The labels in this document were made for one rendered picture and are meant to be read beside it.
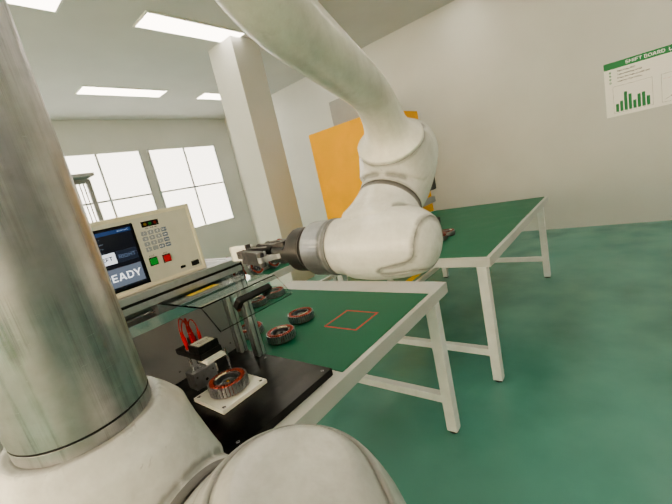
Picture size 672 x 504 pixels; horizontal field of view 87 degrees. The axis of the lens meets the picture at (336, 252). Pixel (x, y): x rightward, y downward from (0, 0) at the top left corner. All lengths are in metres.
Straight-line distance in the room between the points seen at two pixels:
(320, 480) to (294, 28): 0.33
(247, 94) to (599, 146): 4.42
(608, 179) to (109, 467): 5.52
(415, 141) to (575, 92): 5.07
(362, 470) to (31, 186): 0.28
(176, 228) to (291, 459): 0.95
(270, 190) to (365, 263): 4.41
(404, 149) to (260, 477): 0.42
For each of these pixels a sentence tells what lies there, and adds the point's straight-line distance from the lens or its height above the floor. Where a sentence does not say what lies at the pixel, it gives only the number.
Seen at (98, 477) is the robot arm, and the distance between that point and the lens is 0.34.
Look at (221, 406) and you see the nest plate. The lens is 1.06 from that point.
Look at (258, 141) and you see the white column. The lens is 4.91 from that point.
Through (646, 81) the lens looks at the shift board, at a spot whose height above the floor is 1.60.
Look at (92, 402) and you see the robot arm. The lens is 0.33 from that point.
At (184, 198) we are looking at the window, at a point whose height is 1.65.
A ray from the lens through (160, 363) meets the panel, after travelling 1.29.
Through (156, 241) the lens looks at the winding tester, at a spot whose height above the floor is 1.23.
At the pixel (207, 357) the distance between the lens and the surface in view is 1.12.
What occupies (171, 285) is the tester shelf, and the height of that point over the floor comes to 1.10.
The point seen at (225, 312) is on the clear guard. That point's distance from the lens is 0.92.
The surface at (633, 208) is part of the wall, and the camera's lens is 5.64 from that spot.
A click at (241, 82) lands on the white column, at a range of 5.06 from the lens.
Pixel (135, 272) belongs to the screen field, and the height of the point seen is 1.17.
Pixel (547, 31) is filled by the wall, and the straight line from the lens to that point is 5.70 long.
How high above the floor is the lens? 1.28
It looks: 11 degrees down
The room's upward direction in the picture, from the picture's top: 13 degrees counter-clockwise
